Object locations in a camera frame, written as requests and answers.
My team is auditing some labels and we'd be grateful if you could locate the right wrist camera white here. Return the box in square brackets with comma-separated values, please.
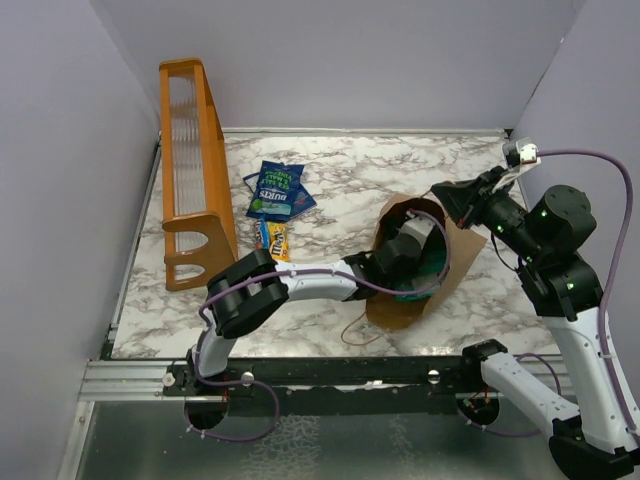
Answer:
[502, 137, 540, 169]

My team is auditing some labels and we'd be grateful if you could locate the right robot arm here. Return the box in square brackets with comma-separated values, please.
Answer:
[431, 167, 639, 479]

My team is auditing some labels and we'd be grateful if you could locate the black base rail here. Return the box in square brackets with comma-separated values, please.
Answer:
[162, 356, 497, 417]

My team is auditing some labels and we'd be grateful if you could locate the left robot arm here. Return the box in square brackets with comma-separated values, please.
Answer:
[186, 233, 440, 395]

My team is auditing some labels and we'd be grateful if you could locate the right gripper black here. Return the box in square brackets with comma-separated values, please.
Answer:
[433, 164, 547, 262]

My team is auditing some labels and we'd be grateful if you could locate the yellow M&M's packet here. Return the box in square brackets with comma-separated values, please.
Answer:
[267, 222, 290, 262]

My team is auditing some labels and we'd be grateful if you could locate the dark blue snack packet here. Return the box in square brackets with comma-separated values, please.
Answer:
[243, 172, 317, 222]

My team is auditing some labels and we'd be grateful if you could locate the brown paper bag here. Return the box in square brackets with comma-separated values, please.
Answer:
[340, 193, 486, 347]

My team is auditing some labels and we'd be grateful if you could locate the blue Burts crisps packet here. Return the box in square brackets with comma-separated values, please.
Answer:
[246, 161, 304, 222]

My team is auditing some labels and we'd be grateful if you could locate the green snack packet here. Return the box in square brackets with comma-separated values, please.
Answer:
[393, 248, 446, 302]

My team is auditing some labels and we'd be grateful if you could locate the small blue candy bar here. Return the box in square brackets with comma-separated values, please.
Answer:
[253, 218, 271, 249]

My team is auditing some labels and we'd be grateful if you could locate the orange wooden rack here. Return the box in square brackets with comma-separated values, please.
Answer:
[159, 58, 238, 291]

